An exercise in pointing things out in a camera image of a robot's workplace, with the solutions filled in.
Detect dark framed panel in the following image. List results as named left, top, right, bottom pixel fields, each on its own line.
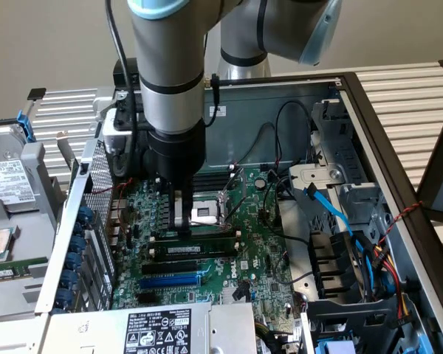
left=415, top=97, right=443, bottom=224

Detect long black expansion slot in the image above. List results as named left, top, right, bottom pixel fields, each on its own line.
left=140, top=260, right=199, bottom=277

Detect black box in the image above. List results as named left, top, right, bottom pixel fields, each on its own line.
left=112, top=58, right=141, bottom=88

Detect grey power supply unit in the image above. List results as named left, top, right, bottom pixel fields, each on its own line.
left=36, top=302, right=258, bottom=354

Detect blue card retention clip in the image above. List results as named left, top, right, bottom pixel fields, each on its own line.
left=56, top=287, right=75, bottom=310
left=72, top=235, right=88, bottom=255
left=67, top=251, right=84, bottom=272
left=63, top=268, right=80, bottom=289
left=77, top=205, right=94, bottom=225

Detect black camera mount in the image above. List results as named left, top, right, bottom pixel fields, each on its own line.
left=114, top=90, right=147, bottom=132

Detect black camera cable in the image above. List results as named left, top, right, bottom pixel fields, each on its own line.
left=105, top=0, right=140, bottom=174

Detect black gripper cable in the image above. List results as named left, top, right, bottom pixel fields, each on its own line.
left=205, top=72, right=222, bottom=128

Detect green RAM stick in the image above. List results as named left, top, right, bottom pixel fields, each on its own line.
left=155, top=237, right=239, bottom=261
left=0, top=257, right=49, bottom=284

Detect braided power cable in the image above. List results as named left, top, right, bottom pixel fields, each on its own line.
left=254, top=320, right=303, bottom=354

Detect open metal PC case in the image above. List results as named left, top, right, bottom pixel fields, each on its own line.
left=35, top=72, right=443, bottom=354

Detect grey parts rack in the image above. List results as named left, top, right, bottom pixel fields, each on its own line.
left=0, top=142, right=66, bottom=320

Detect silver chipset heatsink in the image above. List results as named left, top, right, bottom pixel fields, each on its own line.
left=221, top=285, right=254, bottom=304

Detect red black twisted wire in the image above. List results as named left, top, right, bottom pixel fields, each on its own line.
left=89, top=178, right=136, bottom=195
left=376, top=201, right=425, bottom=247

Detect black plastic fan shroud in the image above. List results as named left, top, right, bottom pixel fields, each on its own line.
left=307, top=230, right=368, bottom=302

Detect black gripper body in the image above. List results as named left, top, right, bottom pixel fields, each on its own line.
left=143, top=120, right=208, bottom=193

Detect silver locking lever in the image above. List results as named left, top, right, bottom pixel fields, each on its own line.
left=190, top=217, right=225, bottom=228

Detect red yellow black power wires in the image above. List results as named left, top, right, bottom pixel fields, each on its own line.
left=361, top=239, right=416, bottom=327

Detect blue disk bracket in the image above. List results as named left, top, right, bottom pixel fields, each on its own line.
left=16, top=109, right=36, bottom=143

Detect green Dell motherboard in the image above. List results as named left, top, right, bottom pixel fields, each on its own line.
left=110, top=167, right=307, bottom=325

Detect dark grey plastic shroud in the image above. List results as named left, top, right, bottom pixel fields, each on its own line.
left=304, top=294, right=443, bottom=354

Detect blue flat disk wire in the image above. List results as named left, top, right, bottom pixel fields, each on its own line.
left=301, top=183, right=355, bottom=237

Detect CPU socket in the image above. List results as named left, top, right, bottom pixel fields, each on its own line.
left=190, top=198, right=233, bottom=235

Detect silver hard disk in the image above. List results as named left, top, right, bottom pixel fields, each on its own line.
left=0, top=123, right=37, bottom=214

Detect blue expansion slot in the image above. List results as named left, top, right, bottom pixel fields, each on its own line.
left=139, top=274, right=202, bottom=291

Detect metal disk bay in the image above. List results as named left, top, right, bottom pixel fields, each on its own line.
left=287, top=98, right=394, bottom=240

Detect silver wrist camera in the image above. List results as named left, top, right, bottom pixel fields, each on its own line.
left=102, top=107, right=134, bottom=156

